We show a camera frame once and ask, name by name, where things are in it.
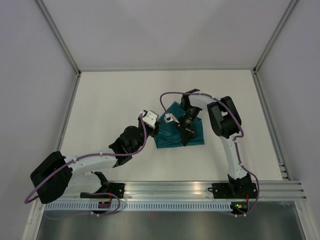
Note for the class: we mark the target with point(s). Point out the right aluminium frame post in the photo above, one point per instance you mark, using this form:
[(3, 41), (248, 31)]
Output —
[(275, 34)]

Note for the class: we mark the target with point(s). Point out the teal cloth napkin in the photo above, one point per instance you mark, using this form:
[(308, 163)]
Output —
[(169, 136)]

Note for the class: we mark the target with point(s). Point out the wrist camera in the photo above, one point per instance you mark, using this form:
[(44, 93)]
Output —
[(149, 117), (169, 117)]

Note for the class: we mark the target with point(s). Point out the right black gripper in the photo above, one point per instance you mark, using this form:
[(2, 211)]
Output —
[(185, 135)]

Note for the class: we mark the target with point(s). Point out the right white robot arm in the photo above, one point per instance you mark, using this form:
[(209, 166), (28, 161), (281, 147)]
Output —
[(227, 125)]

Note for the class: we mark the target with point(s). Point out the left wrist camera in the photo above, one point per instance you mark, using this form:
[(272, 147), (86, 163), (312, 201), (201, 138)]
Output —
[(149, 117)]

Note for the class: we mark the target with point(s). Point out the left aluminium frame post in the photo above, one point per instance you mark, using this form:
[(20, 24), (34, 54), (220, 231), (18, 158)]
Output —
[(57, 35)]

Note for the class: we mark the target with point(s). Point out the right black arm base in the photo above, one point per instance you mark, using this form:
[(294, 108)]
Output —
[(227, 191)]

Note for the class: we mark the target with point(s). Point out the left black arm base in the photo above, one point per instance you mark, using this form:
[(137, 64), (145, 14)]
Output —
[(111, 191)]

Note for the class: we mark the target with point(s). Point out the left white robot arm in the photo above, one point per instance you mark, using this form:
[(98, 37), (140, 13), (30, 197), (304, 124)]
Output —
[(60, 175)]

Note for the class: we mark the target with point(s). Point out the aluminium mounting rail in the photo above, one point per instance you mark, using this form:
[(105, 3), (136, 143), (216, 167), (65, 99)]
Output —
[(283, 190)]

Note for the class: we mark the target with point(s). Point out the aluminium frame post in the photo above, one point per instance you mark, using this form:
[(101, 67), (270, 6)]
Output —
[(57, 35), (275, 34)]

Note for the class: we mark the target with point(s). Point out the white slotted cable duct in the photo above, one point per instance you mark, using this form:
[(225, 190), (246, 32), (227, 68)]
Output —
[(219, 206)]

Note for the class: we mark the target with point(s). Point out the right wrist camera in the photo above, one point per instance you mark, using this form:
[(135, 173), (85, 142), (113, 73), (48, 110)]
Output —
[(169, 117)]

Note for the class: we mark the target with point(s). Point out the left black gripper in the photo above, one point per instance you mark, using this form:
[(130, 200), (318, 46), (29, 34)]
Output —
[(155, 131)]

